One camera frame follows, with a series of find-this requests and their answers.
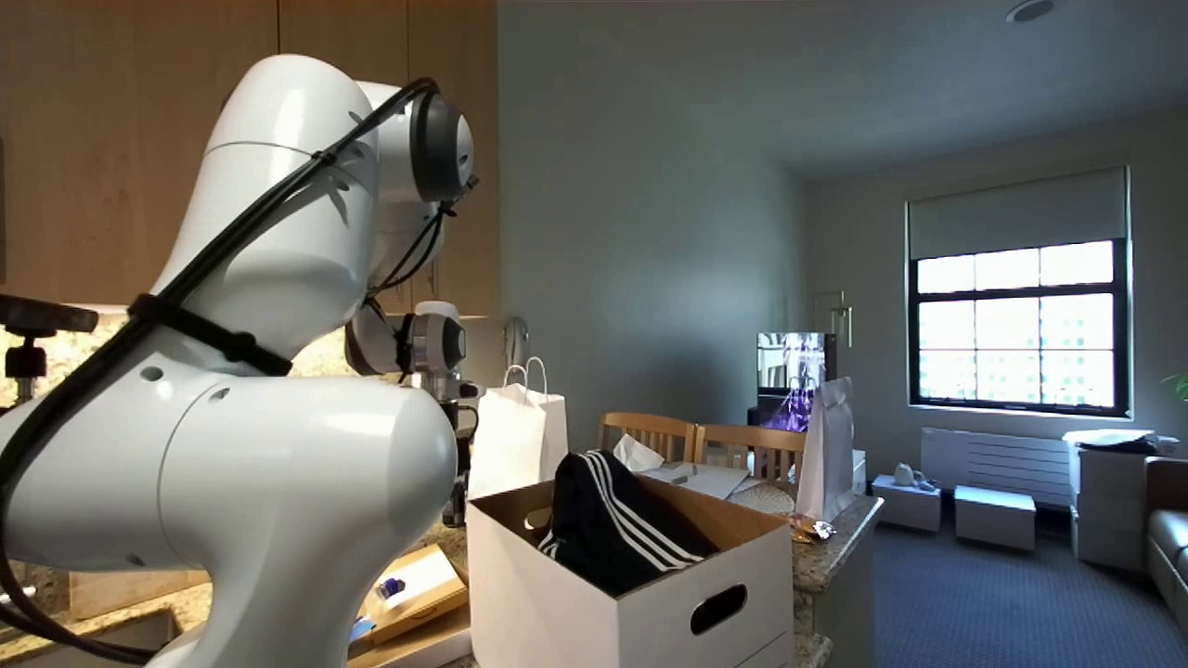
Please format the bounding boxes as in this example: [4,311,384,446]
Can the white cardboard box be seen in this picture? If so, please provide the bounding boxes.
[470,482,796,668]

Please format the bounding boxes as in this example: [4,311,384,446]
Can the clear plastic bag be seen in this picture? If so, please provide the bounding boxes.
[800,378,853,518]

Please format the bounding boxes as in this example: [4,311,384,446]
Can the window with black frame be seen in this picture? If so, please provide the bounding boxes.
[910,242,1130,416]

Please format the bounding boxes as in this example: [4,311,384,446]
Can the white roller blind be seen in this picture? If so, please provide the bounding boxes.
[905,165,1130,261]

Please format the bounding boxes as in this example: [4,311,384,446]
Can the white radiator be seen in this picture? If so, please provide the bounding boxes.
[920,428,1073,503]

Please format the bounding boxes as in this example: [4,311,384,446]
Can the yellow book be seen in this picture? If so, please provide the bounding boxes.
[357,544,470,647]

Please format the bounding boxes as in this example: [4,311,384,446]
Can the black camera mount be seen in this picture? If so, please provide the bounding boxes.
[0,293,99,405]

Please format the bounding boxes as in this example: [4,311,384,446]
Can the grey ottoman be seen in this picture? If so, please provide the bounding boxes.
[873,476,945,530]
[956,484,1038,549]

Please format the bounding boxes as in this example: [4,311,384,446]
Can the wooden chair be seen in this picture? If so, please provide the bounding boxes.
[603,413,807,484]

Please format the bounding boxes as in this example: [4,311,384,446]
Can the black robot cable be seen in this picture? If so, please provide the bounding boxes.
[0,75,456,661]

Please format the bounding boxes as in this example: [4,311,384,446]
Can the dark striped clothing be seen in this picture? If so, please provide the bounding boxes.
[538,447,717,598]

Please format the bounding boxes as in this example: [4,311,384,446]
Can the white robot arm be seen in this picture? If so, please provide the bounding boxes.
[0,55,473,668]

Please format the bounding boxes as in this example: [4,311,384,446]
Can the wooden wall cabinets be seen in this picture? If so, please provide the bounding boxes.
[0,0,503,314]

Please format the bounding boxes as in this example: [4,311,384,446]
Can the white paper bag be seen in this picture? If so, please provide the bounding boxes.
[470,356,567,497]

